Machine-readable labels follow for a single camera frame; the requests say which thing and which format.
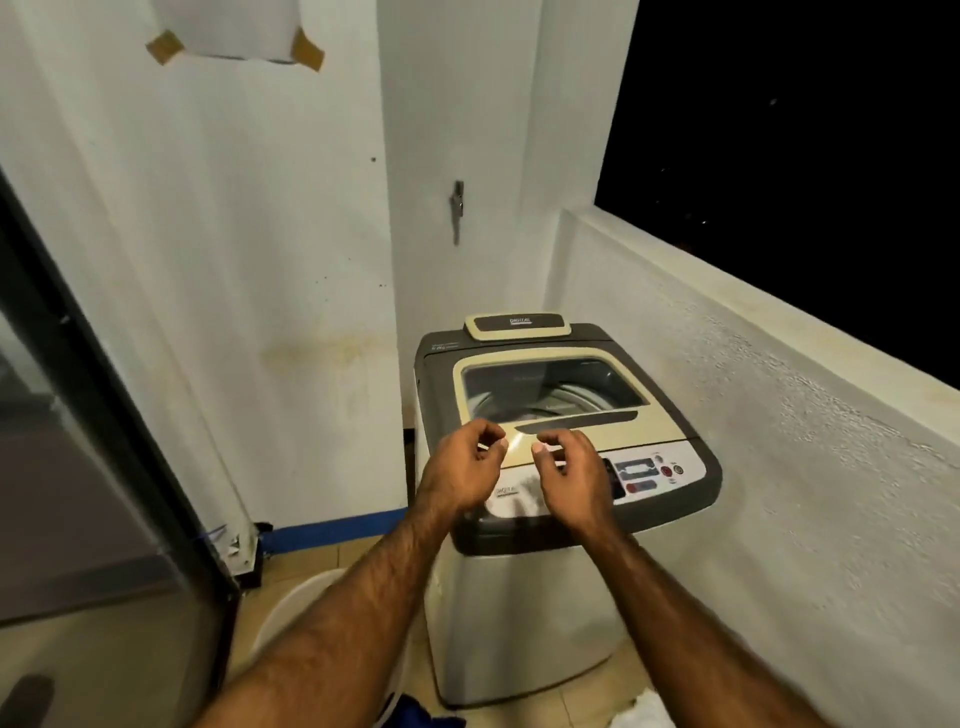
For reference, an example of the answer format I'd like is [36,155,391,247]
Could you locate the blue eyelet curtain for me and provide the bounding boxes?
[389,693,448,728]

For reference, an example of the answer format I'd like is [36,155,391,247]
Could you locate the white washing machine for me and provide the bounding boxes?
[413,312,724,711]

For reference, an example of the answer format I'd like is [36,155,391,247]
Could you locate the person's left forearm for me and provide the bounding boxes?
[194,500,460,728]

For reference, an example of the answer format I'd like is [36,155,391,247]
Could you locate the cream grey washing machine lid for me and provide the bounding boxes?
[452,348,705,489]

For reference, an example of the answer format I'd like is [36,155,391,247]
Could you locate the person's right hand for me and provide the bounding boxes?
[530,428,619,541]

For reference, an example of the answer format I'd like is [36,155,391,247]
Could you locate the brown tape piece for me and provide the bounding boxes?
[288,27,327,73]
[146,29,187,68]

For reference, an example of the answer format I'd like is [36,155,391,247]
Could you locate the translucent white plastic bucket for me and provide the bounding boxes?
[251,568,411,728]

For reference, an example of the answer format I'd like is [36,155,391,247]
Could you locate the person's right forearm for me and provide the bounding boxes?
[583,517,834,728]

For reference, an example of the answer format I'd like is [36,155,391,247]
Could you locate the person's left hand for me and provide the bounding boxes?
[416,418,511,520]

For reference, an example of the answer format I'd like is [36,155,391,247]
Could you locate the white appliance with blue base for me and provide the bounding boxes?
[266,508,411,556]

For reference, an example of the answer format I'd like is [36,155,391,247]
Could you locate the white paper wall notice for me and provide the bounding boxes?
[153,0,303,66]

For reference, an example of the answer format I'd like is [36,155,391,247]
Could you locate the large white clothes cloth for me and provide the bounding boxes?
[608,695,675,728]

